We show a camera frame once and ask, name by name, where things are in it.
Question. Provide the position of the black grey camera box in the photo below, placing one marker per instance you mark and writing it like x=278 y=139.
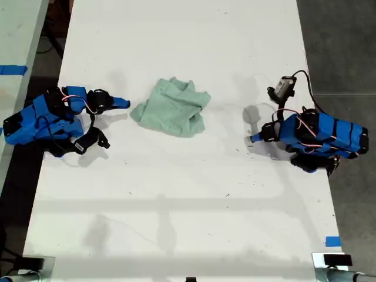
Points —
x=282 y=88

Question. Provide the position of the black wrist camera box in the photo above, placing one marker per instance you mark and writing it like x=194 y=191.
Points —
x=88 y=142

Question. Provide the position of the pale green t-shirt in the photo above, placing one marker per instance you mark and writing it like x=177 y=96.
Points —
x=173 y=108

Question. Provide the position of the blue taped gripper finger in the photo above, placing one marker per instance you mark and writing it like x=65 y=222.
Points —
x=257 y=137
x=121 y=102

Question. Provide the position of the black camera stalk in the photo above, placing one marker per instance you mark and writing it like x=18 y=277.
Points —
x=280 y=113
x=92 y=121

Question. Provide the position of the metal table clamp, black pad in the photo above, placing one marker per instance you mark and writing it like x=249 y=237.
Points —
x=35 y=264

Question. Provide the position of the long blue tape strip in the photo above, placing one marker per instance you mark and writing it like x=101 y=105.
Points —
x=13 y=70

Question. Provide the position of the metal table clamp, black box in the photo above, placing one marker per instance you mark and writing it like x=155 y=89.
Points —
x=335 y=261

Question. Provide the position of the small black edge clip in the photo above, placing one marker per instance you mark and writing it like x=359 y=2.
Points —
x=191 y=279

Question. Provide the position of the white side table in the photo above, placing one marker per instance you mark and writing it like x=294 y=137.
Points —
x=14 y=44

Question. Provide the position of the square blue tape piece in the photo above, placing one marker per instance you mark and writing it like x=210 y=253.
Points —
x=333 y=241

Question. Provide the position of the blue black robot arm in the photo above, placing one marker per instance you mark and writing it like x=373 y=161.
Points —
x=35 y=126
x=329 y=133

